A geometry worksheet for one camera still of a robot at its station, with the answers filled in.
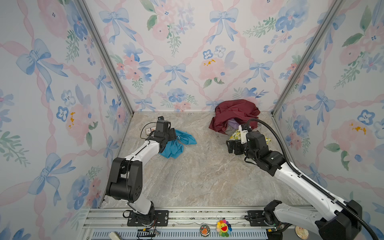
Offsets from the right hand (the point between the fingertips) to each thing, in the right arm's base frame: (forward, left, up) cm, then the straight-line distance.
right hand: (234, 139), depth 79 cm
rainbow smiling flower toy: (-37, +6, -20) cm, 42 cm away
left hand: (+12, +36, -8) cm, 39 cm away
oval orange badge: (-38, +15, -20) cm, 46 cm away
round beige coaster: (-38, -30, -21) cm, 53 cm away
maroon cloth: (+31, -13, -8) cm, 34 cm away
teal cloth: (+4, +34, -16) cm, 37 cm away
